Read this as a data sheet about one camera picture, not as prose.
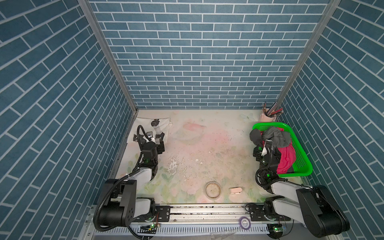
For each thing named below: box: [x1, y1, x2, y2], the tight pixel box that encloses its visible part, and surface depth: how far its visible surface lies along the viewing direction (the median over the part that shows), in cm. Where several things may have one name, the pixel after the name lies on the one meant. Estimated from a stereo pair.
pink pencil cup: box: [259, 113, 276, 123], surface depth 107 cm
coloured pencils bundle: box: [262, 101, 284, 118], surface depth 107 cm
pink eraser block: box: [229, 187, 243, 195], surface depth 81 cm
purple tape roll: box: [239, 216, 251, 230], surface depth 73 cm
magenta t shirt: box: [276, 127, 297, 174], surface depth 86 cm
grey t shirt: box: [249, 126, 292, 148], surface depth 92 cm
